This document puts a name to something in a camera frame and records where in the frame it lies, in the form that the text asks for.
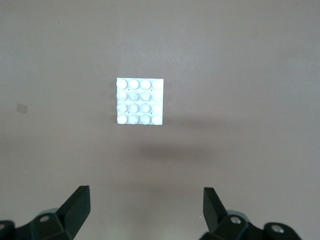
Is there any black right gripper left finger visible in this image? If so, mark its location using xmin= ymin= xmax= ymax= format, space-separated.
xmin=0 ymin=185 xmax=91 ymax=240

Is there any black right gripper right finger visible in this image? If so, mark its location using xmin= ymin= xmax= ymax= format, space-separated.
xmin=199 ymin=187 xmax=304 ymax=240

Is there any clear tape patch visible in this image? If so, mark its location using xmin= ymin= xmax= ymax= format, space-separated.
xmin=16 ymin=103 xmax=29 ymax=115

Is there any white studded base plate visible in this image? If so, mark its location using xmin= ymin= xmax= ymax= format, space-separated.
xmin=116 ymin=77 xmax=165 ymax=126

